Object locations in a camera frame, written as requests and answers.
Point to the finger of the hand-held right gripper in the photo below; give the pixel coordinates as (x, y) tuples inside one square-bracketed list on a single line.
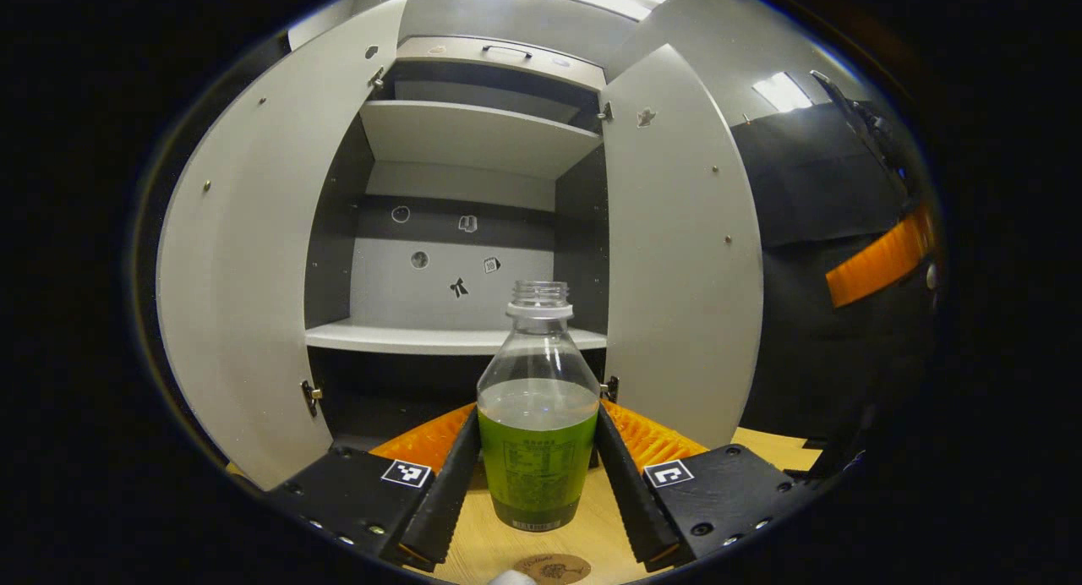
[(883, 259)]

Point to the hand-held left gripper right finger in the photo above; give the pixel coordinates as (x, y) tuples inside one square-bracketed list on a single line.
[(625, 500)]

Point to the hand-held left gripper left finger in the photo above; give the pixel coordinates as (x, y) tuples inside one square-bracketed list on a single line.
[(452, 500)]

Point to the green label clear bottle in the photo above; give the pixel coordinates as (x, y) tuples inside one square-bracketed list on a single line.
[(537, 458)]

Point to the round brown coaster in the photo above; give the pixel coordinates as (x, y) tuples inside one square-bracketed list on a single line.
[(554, 570)]

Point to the grey cabinet door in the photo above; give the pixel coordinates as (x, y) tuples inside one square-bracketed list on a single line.
[(254, 255), (676, 255)]

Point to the white cabinet shelf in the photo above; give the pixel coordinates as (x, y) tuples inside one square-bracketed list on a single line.
[(406, 338), (473, 137)]

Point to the grey cabinet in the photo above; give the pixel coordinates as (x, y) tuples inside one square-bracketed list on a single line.
[(334, 247)]

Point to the black backdrop cloth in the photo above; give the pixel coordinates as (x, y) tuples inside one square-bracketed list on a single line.
[(811, 357)]

